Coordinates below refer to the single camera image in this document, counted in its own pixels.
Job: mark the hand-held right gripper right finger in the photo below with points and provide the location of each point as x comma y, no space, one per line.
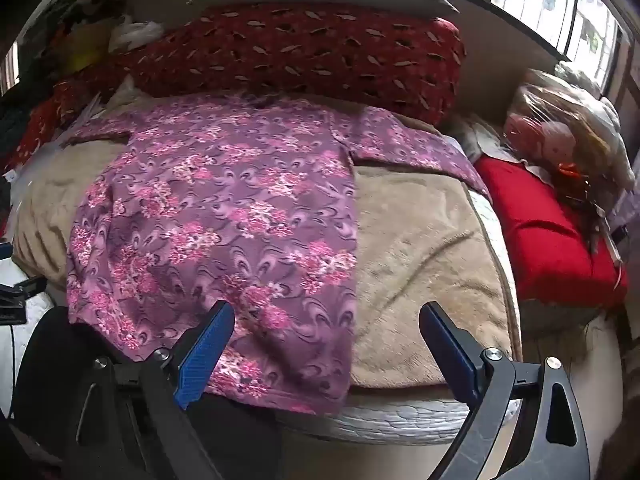
450,355

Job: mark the person's black pants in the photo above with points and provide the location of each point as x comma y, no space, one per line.
45,350

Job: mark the doll in plastic bag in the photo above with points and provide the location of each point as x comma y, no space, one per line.
545,135

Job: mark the purple floral shirt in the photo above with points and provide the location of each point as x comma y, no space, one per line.
225,210

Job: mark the white quilted mattress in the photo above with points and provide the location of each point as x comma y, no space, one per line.
400,417

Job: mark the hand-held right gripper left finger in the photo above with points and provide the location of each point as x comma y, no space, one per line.
205,350

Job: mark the white plastic bag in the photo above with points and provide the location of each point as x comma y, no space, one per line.
130,32

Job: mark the pile of colourful clothes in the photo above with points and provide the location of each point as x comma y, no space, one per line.
65,15

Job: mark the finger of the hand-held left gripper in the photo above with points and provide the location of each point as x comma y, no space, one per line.
15,290

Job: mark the red patterned pillow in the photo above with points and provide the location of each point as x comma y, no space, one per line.
300,55

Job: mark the red cushion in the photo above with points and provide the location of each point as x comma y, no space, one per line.
540,240

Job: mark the window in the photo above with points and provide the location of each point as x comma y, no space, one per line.
550,0

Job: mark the beige fleece blanket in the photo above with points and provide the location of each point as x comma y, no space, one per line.
425,270

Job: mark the red floral cloth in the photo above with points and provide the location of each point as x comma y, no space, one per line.
65,95

